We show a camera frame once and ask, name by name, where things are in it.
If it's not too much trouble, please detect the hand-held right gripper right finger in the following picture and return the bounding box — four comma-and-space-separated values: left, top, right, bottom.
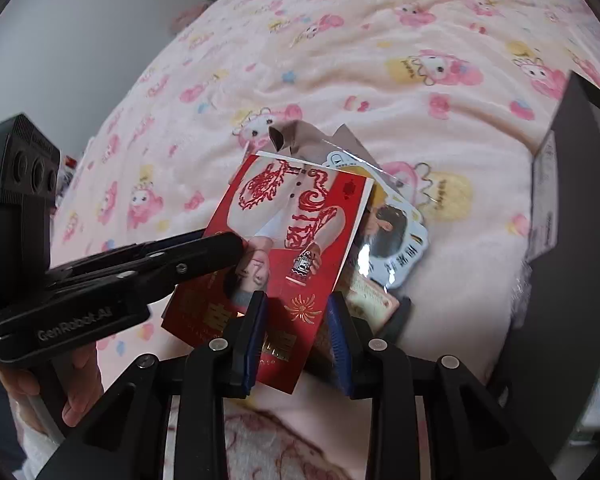
327, 293, 556, 480

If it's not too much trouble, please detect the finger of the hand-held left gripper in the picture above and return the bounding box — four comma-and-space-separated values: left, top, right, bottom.
54, 231, 244, 307
46, 229, 209, 282

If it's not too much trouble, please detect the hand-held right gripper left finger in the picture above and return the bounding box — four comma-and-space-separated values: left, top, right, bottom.
40, 291, 271, 480

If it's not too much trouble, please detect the red white snack packet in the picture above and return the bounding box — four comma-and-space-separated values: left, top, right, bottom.
161, 154, 375, 395

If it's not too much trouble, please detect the black storage box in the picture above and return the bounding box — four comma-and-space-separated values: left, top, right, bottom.
490, 72, 600, 431

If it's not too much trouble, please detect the person's left hand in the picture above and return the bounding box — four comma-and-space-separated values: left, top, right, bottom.
0, 345, 104, 428

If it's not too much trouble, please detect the pink printed blanket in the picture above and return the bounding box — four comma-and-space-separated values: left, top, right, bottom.
10, 0, 600, 480

